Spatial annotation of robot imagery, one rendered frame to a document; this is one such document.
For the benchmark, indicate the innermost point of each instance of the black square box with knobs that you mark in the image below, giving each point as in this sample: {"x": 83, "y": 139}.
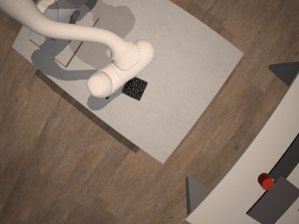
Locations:
{"x": 135, "y": 88}

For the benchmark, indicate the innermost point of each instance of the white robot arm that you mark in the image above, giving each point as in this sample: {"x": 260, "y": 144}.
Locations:
{"x": 46, "y": 18}

